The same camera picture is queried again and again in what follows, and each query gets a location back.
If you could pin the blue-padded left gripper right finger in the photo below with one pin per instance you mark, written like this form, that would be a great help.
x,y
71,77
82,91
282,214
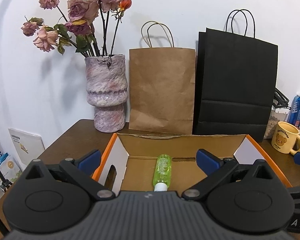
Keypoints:
x,y
217,170

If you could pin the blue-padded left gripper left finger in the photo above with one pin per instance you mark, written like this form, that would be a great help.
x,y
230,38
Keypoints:
x,y
79,171

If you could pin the green clear plastic bottle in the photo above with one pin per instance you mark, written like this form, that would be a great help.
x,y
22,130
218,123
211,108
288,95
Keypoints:
x,y
162,173

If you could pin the yellow bear mug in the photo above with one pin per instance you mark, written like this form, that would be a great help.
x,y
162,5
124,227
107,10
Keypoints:
x,y
286,138

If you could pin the red cardboard box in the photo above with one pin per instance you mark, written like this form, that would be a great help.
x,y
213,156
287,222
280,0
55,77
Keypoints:
x,y
129,160

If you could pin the blue soda can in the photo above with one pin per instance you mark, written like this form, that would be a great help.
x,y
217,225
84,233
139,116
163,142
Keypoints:
x,y
294,115

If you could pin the clear jar with black clips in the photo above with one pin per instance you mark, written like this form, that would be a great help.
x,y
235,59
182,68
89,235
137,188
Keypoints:
x,y
279,112

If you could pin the blue-white packages on shelf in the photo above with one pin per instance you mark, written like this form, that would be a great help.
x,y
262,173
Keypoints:
x,y
9,168

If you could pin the black paper bag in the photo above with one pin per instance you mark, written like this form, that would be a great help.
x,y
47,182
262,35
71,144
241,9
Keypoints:
x,y
234,85

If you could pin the pink marbled ceramic vase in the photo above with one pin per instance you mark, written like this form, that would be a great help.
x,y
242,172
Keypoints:
x,y
107,91

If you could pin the brown paper bag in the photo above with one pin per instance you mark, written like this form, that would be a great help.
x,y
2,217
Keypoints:
x,y
161,87

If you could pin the dried pink rose bouquet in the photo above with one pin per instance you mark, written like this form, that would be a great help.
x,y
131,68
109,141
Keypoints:
x,y
85,27

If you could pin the white booklet against wall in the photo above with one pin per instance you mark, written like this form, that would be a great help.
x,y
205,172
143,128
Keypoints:
x,y
28,146

